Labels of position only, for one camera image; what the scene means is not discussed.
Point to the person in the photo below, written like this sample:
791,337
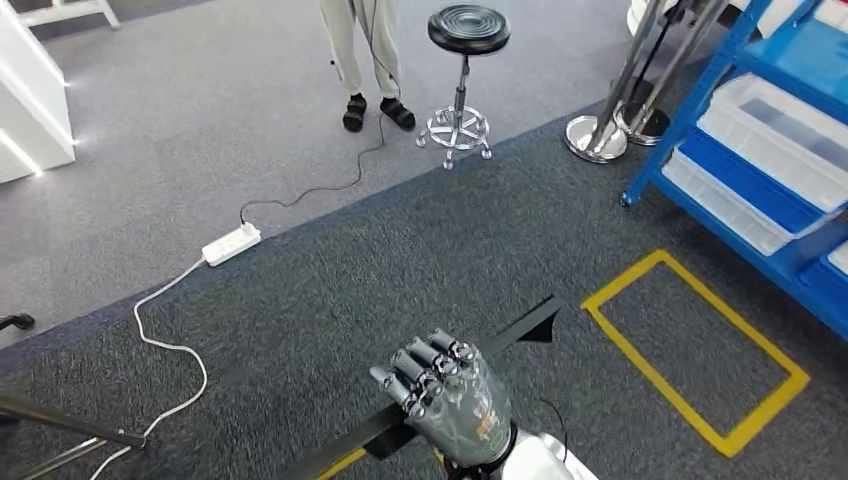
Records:
354,53

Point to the blue metal shelf rack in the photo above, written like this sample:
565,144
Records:
815,66

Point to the chrome stanchion pole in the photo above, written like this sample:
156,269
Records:
596,140
674,63

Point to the white translucent plastic bin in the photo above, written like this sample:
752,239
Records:
742,132
715,205
840,258

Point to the black stool chrome base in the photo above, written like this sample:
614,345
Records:
467,30

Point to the white table frame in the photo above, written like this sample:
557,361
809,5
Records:
66,11

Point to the white power strip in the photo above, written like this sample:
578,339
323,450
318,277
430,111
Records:
232,244

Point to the white cabinet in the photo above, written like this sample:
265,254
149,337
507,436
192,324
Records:
33,99

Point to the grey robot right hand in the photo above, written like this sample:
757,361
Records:
464,411

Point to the long black plastic part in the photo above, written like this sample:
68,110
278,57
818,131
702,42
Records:
523,328

